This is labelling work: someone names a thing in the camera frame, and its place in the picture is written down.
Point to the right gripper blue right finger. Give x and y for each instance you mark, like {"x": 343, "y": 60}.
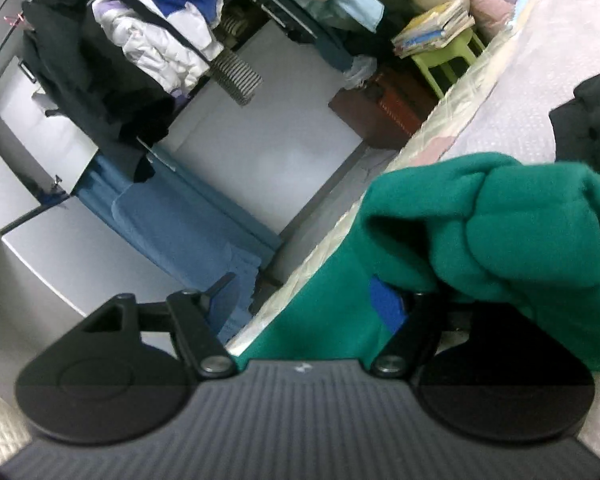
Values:
{"x": 415, "y": 321}

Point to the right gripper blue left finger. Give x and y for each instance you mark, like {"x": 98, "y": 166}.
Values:
{"x": 194, "y": 338}

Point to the green hoodie sweatshirt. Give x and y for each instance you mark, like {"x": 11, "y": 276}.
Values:
{"x": 485, "y": 225}

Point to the blue covered chair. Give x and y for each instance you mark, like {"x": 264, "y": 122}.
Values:
{"x": 196, "y": 234}

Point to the grey wardrobe cabinet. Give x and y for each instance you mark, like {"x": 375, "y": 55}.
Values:
{"x": 58, "y": 263}

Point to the blue curtain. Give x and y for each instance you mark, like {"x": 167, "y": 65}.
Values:
{"x": 102, "y": 183}

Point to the dark brown box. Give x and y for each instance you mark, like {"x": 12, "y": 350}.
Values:
{"x": 388, "y": 110}

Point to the black garment on bed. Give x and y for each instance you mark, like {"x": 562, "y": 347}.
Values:
{"x": 576, "y": 125}

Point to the white hanging jacket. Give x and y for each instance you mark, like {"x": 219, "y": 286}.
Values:
{"x": 154, "y": 50}

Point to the green plastic stool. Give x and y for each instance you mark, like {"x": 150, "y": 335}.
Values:
{"x": 467, "y": 46}

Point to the black hanging jacket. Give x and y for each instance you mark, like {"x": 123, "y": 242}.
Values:
{"x": 120, "y": 108}

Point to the stack of books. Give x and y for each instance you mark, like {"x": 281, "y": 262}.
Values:
{"x": 433, "y": 30}

